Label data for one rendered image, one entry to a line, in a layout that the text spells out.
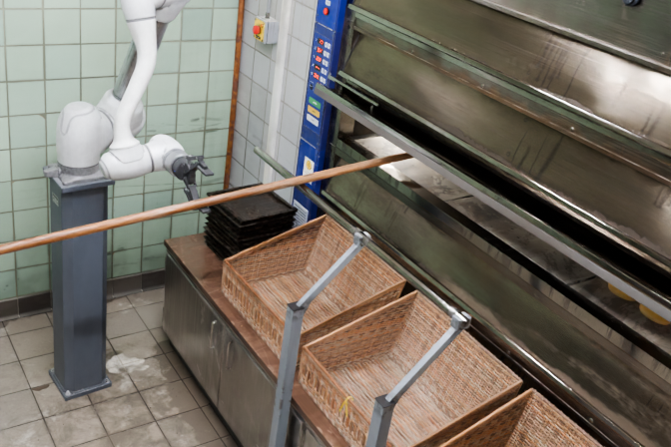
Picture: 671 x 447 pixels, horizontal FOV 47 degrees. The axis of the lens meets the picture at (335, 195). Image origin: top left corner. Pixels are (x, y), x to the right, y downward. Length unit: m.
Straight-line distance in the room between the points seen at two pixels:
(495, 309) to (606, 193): 0.60
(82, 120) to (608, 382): 1.97
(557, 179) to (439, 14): 0.71
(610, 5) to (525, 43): 0.30
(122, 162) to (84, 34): 0.98
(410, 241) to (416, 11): 0.82
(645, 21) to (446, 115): 0.77
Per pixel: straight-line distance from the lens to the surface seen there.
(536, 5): 2.39
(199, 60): 3.80
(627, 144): 2.18
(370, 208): 3.05
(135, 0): 2.72
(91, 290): 3.30
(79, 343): 3.43
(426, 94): 2.73
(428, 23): 2.70
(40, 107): 3.63
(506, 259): 2.54
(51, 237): 2.50
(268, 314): 2.87
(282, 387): 2.65
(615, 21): 2.22
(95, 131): 3.01
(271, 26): 3.51
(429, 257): 2.81
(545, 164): 2.37
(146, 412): 3.50
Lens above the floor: 2.34
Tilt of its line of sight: 26 degrees down
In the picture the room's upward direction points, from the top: 9 degrees clockwise
